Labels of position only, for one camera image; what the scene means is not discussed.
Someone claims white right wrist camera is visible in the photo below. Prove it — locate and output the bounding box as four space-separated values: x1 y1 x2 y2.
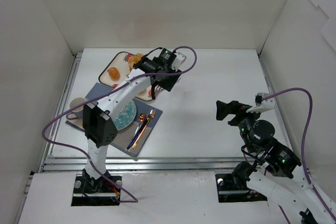
246 93 275 114

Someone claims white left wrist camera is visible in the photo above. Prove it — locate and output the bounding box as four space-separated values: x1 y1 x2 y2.
171 52 186 71

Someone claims gold fork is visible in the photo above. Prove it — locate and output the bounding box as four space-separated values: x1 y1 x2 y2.
131 109 155 148

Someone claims strawberry pattern enamel tray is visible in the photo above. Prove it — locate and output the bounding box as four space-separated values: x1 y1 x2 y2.
98 51 143 88

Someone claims small orange bread roll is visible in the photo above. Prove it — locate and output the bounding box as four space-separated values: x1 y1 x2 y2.
108 67 120 81

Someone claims blue grey placemat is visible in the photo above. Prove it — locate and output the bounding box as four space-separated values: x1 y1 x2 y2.
66 82 163 157

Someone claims beige mug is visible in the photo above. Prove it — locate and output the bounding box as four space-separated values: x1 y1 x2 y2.
66 98 87 120

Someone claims large orange bundt bread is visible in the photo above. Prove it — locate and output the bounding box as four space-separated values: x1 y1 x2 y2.
128 53 143 71

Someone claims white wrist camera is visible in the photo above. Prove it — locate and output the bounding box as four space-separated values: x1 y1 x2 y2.
171 52 186 71
246 93 275 114

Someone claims gold spoon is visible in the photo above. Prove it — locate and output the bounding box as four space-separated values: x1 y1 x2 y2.
127 112 146 150

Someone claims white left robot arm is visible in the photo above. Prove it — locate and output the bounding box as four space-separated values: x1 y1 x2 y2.
82 49 186 191

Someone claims teal and red plate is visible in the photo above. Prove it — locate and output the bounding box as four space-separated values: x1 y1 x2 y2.
113 100 136 131

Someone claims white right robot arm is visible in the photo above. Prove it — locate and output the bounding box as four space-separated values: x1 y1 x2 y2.
216 97 335 223

